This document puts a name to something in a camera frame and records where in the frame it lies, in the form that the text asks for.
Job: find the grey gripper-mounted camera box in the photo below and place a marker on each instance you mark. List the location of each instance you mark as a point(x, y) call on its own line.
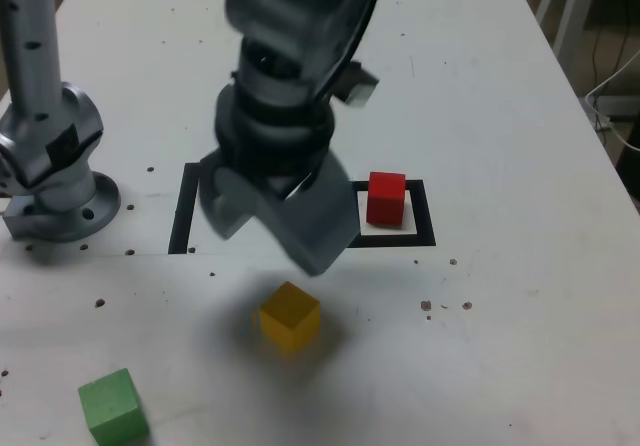
point(357, 91)

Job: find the yellow cube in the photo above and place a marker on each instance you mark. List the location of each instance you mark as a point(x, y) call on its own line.
point(290, 316)

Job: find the red cube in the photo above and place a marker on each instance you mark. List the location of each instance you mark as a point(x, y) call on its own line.
point(385, 201)

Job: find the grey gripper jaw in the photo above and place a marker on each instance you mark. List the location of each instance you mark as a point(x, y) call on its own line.
point(225, 201)
point(315, 226)

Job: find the black tape strip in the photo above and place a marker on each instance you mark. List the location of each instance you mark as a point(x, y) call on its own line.
point(182, 216)

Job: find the green cube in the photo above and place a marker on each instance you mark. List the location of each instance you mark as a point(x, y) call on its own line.
point(112, 406)

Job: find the black tape square outline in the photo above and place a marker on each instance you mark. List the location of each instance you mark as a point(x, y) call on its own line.
point(422, 216)

